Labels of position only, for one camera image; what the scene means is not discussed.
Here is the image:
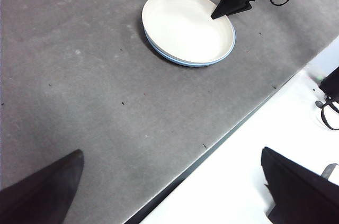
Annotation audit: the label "blue round plate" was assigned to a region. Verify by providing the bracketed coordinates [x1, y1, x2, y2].
[144, 22, 236, 68]

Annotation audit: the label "black base cable loop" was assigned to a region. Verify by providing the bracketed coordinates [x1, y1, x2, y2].
[320, 96, 339, 131]

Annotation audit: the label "grey metal tab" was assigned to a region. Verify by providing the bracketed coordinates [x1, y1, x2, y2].
[320, 163, 339, 180]

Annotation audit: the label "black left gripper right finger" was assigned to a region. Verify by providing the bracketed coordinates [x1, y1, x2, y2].
[261, 146, 339, 224]

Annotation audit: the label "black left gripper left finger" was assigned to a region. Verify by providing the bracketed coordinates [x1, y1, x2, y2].
[0, 149, 85, 224]

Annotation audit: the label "white round plate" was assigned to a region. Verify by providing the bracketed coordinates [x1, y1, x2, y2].
[141, 0, 235, 64]

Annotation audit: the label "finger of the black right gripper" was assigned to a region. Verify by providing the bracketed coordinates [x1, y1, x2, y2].
[227, 1, 252, 15]
[211, 0, 248, 20]

